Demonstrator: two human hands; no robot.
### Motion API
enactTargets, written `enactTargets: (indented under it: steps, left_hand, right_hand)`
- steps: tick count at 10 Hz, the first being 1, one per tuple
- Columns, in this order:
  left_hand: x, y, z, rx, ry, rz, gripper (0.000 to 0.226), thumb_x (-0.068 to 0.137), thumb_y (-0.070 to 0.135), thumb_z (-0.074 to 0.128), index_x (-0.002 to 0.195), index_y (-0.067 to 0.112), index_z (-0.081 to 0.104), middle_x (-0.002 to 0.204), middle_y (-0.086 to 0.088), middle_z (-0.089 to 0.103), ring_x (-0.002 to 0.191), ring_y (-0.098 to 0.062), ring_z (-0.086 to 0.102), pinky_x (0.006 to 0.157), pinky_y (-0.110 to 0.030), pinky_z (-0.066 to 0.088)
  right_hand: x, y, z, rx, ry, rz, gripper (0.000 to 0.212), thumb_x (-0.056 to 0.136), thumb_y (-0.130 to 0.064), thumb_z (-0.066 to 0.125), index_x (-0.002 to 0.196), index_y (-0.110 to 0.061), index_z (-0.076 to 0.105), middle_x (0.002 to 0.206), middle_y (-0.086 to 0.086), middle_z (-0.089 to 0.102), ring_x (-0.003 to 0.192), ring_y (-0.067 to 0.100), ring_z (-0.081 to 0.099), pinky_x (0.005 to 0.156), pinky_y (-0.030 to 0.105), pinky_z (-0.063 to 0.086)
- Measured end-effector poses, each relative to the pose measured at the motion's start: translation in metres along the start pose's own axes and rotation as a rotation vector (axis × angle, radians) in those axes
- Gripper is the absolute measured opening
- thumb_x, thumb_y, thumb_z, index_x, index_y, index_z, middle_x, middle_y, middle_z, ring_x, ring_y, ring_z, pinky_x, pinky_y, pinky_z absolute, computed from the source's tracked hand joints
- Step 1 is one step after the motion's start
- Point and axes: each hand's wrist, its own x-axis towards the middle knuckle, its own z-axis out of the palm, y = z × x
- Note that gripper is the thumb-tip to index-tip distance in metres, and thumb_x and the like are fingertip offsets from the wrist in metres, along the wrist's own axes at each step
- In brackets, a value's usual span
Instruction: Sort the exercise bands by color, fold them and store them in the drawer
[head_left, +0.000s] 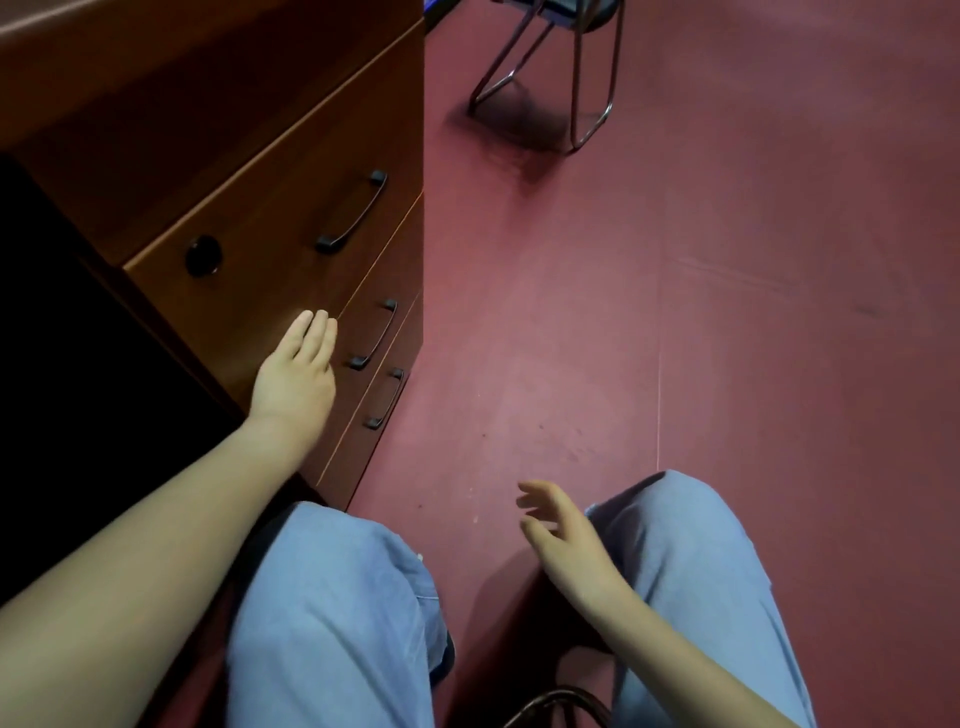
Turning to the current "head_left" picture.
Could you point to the person's right hand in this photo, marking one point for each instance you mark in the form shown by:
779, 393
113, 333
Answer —
577, 562

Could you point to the person's left hand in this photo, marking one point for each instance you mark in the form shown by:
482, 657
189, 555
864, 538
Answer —
296, 390

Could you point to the person's left forearm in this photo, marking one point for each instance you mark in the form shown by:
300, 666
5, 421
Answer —
127, 585

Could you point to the person's right leg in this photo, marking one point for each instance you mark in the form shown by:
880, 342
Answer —
705, 570

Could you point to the person's leg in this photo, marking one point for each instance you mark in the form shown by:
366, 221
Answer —
337, 630
705, 570

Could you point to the person's left leg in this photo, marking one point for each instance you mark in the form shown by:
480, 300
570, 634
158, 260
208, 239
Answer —
337, 630

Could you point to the black seat cushion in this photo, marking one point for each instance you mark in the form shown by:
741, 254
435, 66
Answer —
559, 701

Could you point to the round black cabinet lock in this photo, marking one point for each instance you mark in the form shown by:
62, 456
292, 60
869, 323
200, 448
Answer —
203, 256

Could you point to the dark brown wooden cabinet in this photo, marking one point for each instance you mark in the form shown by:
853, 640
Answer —
225, 112

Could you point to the metal frame chair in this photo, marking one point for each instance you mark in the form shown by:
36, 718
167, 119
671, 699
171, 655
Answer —
577, 75

